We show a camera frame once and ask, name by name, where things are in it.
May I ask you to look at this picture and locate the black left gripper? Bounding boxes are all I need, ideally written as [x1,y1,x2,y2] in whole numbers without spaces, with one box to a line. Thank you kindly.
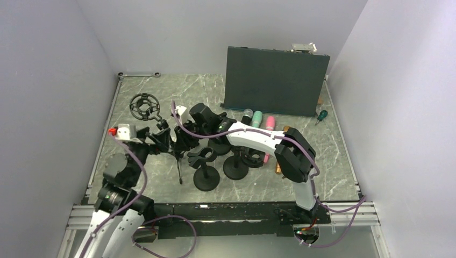
[127,127,170,185]

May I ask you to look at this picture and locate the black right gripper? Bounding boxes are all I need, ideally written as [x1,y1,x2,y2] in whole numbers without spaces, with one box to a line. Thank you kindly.
[175,119,210,152]

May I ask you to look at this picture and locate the black tripod shock-mount stand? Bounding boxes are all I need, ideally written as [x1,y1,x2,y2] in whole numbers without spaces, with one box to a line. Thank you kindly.
[129,93,184,163]

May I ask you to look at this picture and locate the black pink-mic desk stand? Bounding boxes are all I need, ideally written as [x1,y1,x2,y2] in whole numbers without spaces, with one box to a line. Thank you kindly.
[208,139,232,156]

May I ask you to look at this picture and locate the black clip desk stand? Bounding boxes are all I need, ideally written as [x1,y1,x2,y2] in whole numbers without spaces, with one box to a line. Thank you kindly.
[187,147,220,192]

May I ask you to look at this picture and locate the mint green microphone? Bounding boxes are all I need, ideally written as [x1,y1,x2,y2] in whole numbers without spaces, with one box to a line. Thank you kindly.
[251,110,263,128]

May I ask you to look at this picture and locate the pink microphone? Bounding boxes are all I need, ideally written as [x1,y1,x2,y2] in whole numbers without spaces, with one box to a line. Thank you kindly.
[263,116,275,163]

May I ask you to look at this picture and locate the gold condenser microphone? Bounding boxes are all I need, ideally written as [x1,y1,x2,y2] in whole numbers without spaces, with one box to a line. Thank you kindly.
[275,125,290,175]

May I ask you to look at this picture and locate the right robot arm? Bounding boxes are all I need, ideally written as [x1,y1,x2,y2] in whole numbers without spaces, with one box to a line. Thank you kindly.
[171,102,319,223]

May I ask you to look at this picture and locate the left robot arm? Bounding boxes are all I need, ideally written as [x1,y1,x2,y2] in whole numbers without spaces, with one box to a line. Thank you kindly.
[75,124,171,257]

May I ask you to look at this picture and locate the dark green upright board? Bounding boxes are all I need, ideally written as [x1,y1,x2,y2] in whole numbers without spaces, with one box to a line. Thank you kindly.
[222,46,330,117]

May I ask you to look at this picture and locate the metal clamp behind board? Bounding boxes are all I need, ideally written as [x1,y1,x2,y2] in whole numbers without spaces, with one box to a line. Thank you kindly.
[291,42,317,53]

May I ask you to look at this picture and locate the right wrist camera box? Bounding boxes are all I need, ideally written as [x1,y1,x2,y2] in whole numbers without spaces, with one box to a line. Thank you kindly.
[175,105,189,125]

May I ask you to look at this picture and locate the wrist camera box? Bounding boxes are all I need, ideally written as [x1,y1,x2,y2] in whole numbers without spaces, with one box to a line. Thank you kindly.
[108,124,137,141]
[175,105,189,125]

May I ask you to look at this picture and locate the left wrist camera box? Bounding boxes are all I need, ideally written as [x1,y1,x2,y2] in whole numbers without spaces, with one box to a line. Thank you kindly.
[108,124,137,141]

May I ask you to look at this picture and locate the black shock-mount desk stand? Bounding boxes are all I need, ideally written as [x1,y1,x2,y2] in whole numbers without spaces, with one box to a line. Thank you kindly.
[223,146,266,181]

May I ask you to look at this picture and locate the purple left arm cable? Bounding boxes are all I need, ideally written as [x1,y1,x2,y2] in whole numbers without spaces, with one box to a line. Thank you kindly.
[76,137,197,258]

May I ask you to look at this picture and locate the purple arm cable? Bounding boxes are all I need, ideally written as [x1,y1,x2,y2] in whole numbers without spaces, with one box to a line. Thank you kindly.
[170,100,367,249]
[76,137,197,258]

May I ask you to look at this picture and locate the green-handled screwdriver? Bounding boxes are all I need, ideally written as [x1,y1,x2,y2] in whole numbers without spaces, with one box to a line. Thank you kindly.
[315,110,328,125]

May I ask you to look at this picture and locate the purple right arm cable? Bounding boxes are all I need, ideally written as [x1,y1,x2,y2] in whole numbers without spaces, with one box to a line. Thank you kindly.
[170,100,367,249]

